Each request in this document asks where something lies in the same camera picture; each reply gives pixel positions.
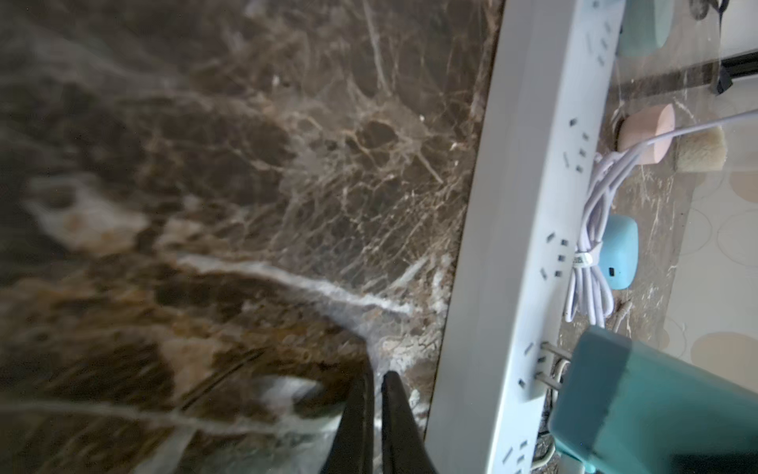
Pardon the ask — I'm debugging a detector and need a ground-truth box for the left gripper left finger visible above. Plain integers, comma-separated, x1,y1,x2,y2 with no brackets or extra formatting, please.
320,365,375,474

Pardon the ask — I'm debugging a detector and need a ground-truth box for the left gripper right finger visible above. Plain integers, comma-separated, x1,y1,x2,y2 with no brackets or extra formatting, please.
381,371,436,474

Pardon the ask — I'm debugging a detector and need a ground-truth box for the teal charger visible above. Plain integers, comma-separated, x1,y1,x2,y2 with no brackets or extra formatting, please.
548,327,757,473

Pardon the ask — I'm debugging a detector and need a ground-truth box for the blue earbud case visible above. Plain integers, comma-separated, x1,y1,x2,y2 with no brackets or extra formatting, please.
599,214,640,290

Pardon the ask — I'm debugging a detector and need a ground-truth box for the pink earbud case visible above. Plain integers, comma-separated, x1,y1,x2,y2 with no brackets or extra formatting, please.
616,104,676,166

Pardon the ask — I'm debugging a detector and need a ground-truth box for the white power strip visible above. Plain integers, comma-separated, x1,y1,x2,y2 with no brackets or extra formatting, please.
426,1,625,473

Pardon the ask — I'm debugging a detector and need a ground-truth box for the green earbud case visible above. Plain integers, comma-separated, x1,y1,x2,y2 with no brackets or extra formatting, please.
617,0,674,58

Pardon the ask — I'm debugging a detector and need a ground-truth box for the white coiled usb cable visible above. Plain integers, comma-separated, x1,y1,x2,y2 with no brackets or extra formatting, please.
529,109,758,474

